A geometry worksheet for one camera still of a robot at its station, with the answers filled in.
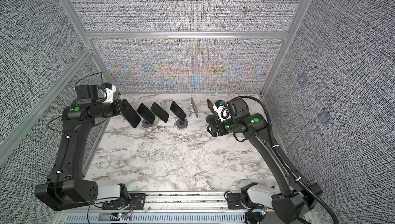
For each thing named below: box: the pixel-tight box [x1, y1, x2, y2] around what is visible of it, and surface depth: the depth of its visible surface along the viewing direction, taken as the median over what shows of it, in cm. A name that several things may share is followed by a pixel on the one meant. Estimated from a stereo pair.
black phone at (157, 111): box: [150, 101, 170, 123], surface depth 98 cm
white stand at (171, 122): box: [157, 118, 176, 127], surface depth 103 cm
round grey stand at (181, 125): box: [175, 118, 189, 129], surface depth 105 cm
